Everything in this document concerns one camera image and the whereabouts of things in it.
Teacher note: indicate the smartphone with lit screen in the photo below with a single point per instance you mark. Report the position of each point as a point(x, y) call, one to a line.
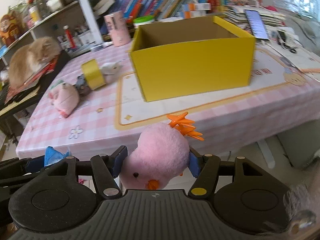
point(256, 24)

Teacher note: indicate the white charger plug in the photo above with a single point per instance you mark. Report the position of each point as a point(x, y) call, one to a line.
point(110, 68)

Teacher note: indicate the pink checkered tablecloth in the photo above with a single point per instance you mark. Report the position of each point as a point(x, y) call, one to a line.
point(277, 99)

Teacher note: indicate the pink chick plush toy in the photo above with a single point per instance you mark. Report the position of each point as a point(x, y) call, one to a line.
point(162, 153)

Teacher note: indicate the blue plastic packet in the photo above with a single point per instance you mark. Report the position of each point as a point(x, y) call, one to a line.
point(53, 156)

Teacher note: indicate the red bottle figurine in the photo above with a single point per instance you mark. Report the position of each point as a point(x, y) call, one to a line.
point(69, 37)

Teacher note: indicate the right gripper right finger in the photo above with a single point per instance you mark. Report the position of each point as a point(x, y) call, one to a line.
point(205, 169)

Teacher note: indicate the mint green small device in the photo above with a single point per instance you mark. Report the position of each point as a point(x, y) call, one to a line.
point(56, 84)

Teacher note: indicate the pink cylindrical humidifier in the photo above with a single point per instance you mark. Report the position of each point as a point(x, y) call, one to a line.
point(117, 28)

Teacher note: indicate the red papers under cat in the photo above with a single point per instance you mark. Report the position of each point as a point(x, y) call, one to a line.
point(32, 80)

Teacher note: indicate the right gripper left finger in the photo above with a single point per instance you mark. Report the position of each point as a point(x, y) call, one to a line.
point(105, 170)

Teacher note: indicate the black electronic keyboard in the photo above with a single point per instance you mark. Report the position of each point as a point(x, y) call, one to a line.
point(13, 101)

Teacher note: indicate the grey blue toy robot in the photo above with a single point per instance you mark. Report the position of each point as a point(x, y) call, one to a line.
point(81, 86)

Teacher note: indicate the pink pig plush toy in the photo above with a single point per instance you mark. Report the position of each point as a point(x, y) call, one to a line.
point(65, 98)

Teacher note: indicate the row of leaning books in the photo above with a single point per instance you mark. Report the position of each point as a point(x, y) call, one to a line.
point(160, 9)

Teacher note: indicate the yellow cardboard box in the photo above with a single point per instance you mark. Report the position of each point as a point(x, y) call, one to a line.
point(191, 56)

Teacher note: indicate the small spray bottle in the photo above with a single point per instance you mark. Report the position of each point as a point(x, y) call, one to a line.
point(98, 47)

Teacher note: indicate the yellow tape roll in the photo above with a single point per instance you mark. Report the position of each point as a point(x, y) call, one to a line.
point(92, 74)

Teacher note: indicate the white bottle yellow label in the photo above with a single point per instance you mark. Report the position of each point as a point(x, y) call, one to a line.
point(34, 14)

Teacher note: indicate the god of wealth figure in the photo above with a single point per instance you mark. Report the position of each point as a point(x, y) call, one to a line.
point(11, 27)

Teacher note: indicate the stack of papers and magazines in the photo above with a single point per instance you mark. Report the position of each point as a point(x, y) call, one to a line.
point(240, 14)

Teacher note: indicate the orange fluffy cat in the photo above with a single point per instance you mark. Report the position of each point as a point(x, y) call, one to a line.
point(29, 59)

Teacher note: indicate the white orange medicine box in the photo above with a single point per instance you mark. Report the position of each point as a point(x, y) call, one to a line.
point(197, 7)

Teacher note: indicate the white jar green lid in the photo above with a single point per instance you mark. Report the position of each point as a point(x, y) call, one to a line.
point(143, 20)

